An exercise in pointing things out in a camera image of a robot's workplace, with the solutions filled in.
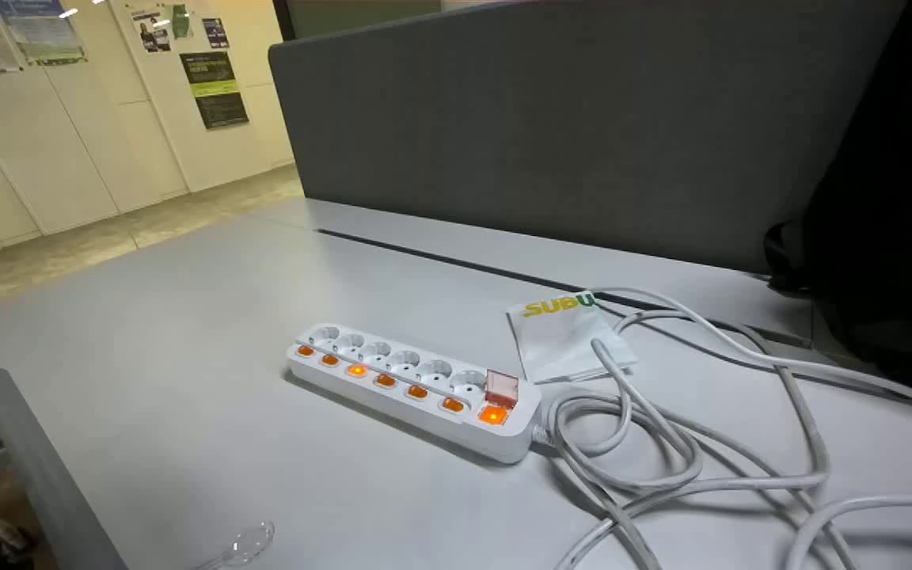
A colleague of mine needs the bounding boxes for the white cable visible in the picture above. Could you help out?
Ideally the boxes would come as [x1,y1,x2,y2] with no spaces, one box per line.
[533,287,912,570]

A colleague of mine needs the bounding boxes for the grey desk divider panel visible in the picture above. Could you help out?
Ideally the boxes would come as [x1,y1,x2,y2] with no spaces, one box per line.
[268,0,908,276]

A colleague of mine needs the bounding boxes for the clear plastic spoon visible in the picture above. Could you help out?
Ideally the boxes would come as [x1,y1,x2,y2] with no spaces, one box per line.
[192,520,276,570]

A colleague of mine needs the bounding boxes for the dark green poster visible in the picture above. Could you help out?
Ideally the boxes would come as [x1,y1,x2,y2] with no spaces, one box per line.
[179,51,250,131]

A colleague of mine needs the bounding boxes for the white paper napkin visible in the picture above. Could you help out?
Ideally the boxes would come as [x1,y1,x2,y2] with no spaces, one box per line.
[506,292,637,385]

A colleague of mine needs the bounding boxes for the small portrait poster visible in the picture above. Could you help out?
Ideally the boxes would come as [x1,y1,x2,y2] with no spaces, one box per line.
[131,8,173,54]

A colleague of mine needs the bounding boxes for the white power strip orange switches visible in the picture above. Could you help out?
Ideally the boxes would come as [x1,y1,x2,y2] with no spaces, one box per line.
[287,323,543,465]

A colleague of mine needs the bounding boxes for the row of wall posters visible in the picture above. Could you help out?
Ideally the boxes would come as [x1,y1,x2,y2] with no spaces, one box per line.
[0,0,88,77]

